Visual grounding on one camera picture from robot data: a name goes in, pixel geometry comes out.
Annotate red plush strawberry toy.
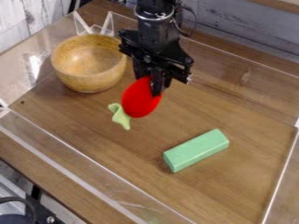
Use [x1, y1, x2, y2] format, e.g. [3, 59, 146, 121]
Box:
[107, 76, 162, 130]

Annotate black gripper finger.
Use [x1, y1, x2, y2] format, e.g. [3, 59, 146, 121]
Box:
[151, 67, 172, 96]
[134, 59, 151, 80]

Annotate wooden bowl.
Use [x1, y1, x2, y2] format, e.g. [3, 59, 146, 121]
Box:
[51, 34, 127, 93]

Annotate black metal bracket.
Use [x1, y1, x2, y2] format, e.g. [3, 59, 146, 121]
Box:
[26, 185, 66, 224]

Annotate clear acrylic tray barrier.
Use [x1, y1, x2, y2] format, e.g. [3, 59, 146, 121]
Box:
[0, 18, 299, 224]

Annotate green rectangular block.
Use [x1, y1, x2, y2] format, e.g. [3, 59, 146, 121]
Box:
[163, 129, 230, 172]

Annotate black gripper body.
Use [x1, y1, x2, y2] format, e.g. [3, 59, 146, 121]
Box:
[118, 29, 194, 84]

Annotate black cable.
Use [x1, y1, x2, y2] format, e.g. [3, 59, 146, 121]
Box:
[0, 196, 40, 224]

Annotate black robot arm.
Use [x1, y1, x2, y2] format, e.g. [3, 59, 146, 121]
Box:
[118, 0, 194, 96]

